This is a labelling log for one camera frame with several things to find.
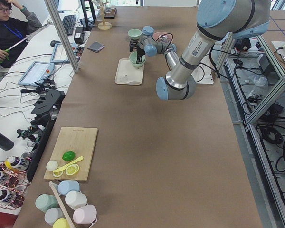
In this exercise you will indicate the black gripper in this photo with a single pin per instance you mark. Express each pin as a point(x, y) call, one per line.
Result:
point(139, 51)

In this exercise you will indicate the green bowl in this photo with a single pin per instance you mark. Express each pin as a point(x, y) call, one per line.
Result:
point(134, 34)
point(137, 65)
point(133, 57)

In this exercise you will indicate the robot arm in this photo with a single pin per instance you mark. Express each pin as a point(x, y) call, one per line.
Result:
point(215, 19)

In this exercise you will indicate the green bowl on tray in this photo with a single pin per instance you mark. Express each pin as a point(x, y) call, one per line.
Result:
point(137, 65)

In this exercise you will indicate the beige serving tray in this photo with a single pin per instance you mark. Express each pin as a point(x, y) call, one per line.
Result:
point(127, 74)

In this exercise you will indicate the pink bowl with ice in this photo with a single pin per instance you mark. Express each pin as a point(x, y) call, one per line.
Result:
point(163, 37)

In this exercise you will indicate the grey folded cloth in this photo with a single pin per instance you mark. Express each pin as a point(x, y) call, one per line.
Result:
point(96, 47)

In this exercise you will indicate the wooden mug tree stand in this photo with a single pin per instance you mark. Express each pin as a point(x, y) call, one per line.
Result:
point(101, 5)

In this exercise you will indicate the black tray with glass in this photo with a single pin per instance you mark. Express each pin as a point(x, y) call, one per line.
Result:
point(110, 13)

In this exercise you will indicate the black power adapter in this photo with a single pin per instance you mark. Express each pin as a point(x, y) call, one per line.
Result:
point(79, 35)

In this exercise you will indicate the black keyboard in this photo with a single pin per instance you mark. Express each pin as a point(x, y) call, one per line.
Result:
point(69, 23)

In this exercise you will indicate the far teach pendant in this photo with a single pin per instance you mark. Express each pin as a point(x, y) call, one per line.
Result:
point(59, 55)

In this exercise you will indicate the teach pendant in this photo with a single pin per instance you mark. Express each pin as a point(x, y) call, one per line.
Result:
point(59, 55)
point(36, 73)

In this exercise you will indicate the wooden cutting board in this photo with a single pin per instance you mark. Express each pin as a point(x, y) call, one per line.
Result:
point(74, 144)

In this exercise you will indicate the near teach pendant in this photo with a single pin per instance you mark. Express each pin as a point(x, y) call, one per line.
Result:
point(36, 73)

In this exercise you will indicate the black plastic stand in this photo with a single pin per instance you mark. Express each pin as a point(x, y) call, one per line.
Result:
point(44, 104)

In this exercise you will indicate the yellow plastic knife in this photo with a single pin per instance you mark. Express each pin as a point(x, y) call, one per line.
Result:
point(72, 162)

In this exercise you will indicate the green lime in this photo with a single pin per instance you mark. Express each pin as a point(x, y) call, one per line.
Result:
point(68, 156)

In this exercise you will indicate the lemon slice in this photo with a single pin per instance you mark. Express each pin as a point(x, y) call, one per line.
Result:
point(57, 173)
point(72, 169)

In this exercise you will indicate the person in black sweater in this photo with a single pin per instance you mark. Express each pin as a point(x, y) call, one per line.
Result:
point(13, 31)

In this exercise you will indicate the white garlic bun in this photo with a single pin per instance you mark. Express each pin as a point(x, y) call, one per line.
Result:
point(52, 165)

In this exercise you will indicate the blue mug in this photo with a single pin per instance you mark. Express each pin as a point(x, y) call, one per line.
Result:
point(65, 187)

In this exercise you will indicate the white mug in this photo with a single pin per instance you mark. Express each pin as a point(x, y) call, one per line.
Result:
point(75, 199)

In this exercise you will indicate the pink mug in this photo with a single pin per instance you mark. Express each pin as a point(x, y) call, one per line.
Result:
point(85, 215)

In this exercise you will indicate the green mug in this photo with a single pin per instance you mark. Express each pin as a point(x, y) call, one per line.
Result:
point(44, 202)

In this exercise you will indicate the grey mug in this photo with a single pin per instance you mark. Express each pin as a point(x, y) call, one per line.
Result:
point(52, 215)

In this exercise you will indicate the yellow mug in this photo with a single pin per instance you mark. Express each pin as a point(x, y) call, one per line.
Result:
point(61, 223)

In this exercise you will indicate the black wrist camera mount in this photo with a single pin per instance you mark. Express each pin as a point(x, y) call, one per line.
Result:
point(133, 45)

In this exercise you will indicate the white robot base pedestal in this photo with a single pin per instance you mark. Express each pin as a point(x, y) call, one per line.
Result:
point(203, 73)

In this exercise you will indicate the aluminium frame post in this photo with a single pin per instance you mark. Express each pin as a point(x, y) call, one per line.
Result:
point(62, 34)

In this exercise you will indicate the wooden rack handle bar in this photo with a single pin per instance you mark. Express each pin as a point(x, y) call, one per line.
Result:
point(61, 204)

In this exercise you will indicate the copper wire bottle rack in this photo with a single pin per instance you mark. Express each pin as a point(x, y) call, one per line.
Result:
point(13, 186)

